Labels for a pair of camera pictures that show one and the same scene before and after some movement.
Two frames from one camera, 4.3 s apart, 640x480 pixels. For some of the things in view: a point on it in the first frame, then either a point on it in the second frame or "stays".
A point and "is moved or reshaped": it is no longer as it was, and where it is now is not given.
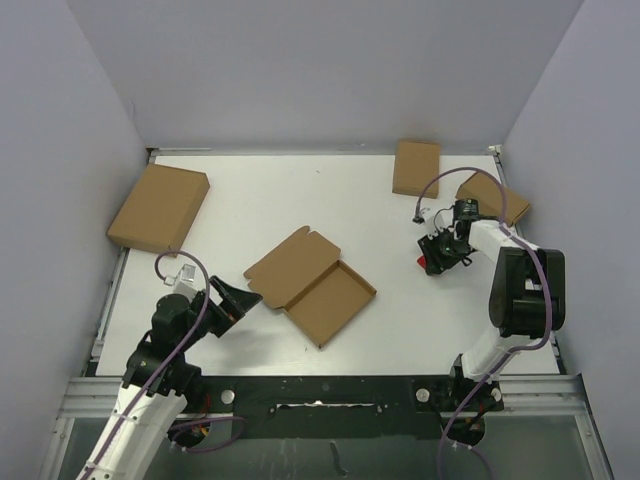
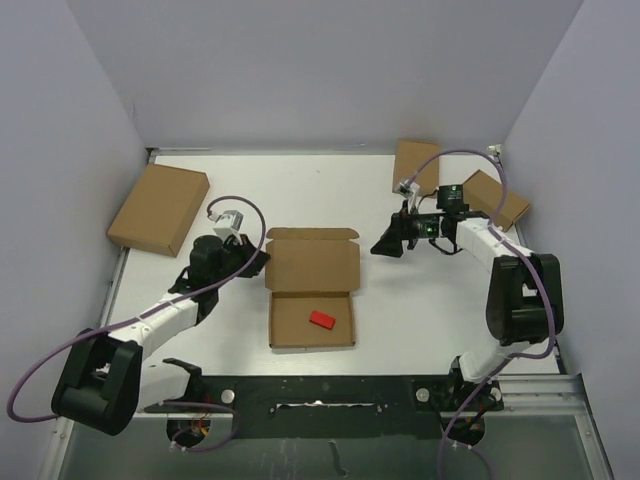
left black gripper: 234,304 → 246,250
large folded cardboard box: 159,209 stays
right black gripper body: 443,250 → 422,227
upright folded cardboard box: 416,165 stays
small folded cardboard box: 487,191 stays
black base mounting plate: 351,406 stays
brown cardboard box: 305,279 is moved or reshaped
